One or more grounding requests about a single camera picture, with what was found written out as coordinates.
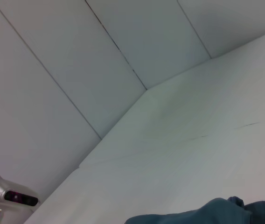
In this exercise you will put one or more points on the teal t-shirt with FREE print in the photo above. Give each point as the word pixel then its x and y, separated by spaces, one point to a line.
pixel 204 213

